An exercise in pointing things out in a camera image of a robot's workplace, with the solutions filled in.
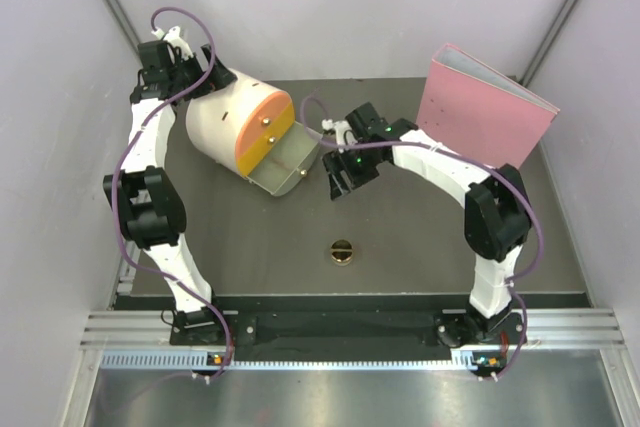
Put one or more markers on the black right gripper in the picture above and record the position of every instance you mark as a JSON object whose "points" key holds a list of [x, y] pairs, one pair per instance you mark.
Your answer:
{"points": [[337, 161]]}

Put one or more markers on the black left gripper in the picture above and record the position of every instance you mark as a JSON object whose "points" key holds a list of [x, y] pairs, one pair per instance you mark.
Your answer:
{"points": [[220, 77]]}

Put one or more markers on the grey bottom drawer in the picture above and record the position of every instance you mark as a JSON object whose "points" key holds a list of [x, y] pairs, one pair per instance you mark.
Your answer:
{"points": [[288, 162]]}

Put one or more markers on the cream round drawer organizer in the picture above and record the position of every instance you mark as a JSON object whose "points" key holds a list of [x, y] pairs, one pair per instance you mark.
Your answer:
{"points": [[213, 121]]}

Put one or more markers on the orange top drawer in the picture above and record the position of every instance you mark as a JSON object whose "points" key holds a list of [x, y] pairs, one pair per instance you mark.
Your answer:
{"points": [[272, 116]]}

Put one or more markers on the yellow drawer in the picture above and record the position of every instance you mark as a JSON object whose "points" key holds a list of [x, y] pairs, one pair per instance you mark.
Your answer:
{"points": [[250, 159]]}

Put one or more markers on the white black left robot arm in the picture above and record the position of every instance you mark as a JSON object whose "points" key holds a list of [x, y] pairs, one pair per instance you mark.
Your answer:
{"points": [[147, 208]]}

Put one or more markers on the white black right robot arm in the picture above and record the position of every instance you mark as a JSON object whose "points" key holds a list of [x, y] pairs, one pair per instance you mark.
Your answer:
{"points": [[496, 222]]}

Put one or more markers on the round gold compact jar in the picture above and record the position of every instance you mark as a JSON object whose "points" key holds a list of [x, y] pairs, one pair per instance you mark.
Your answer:
{"points": [[341, 252]]}

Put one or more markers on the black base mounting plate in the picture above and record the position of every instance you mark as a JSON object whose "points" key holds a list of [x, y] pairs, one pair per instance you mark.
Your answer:
{"points": [[329, 333]]}

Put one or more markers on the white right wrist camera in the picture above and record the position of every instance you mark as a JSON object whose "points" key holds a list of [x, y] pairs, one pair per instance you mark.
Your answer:
{"points": [[342, 131]]}

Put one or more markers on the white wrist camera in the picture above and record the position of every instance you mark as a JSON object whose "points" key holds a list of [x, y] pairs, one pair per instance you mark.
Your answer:
{"points": [[342, 131], [175, 36]]}

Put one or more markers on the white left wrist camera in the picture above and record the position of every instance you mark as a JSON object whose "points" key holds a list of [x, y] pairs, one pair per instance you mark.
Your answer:
{"points": [[175, 36]]}

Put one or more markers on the pink ring binder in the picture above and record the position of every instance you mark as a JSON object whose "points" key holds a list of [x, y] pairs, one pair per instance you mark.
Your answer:
{"points": [[479, 113]]}

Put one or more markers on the aluminium frame rail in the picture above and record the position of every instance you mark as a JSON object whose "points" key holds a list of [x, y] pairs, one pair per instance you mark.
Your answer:
{"points": [[549, 328]]}

